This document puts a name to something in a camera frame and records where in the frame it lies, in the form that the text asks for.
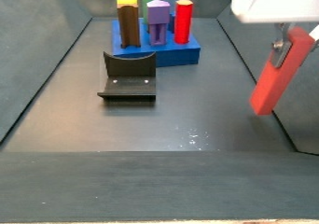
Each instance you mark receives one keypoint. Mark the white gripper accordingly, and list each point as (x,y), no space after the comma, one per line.
(286,12)

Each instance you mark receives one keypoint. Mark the salmon red rectangular block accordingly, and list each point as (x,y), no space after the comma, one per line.
(276,79)

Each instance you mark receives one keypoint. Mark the blue peg board base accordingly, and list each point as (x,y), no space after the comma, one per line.
(171,54)

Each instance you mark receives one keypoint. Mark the red hexagonal peg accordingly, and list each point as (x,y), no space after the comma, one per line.
(185,8)

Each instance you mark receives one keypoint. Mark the purple pentagon peg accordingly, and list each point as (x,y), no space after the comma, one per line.
(158,20)

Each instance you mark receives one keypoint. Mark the black curved block holder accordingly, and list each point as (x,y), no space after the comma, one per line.
(131,77)

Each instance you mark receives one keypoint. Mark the brown notched peg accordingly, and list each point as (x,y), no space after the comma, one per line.
(130,26)

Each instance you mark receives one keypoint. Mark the yellow arch peg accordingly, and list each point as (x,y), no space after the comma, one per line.
(123,3)

